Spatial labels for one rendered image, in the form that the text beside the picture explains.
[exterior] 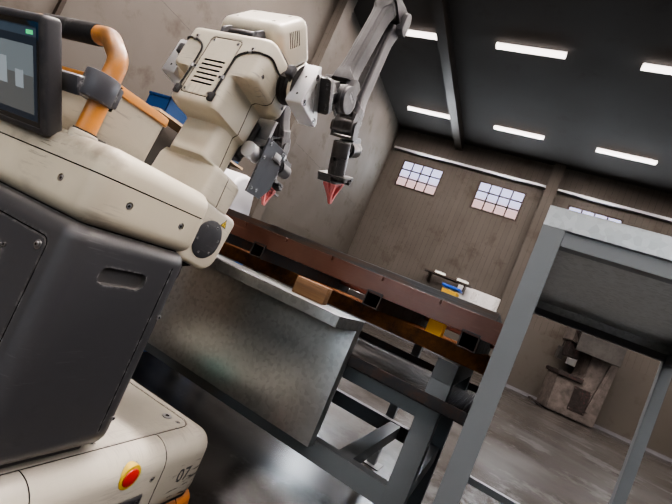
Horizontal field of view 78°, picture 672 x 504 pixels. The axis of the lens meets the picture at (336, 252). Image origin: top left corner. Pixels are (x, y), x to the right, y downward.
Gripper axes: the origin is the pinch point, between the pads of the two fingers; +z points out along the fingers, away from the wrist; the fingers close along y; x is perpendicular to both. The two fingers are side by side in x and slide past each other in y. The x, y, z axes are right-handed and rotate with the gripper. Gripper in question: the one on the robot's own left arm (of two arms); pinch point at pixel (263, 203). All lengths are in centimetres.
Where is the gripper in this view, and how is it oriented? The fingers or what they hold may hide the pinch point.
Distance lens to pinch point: 169.0
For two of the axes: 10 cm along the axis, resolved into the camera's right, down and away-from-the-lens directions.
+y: -9.1, -1.1, 4.0
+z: -2.0, 9.6, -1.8
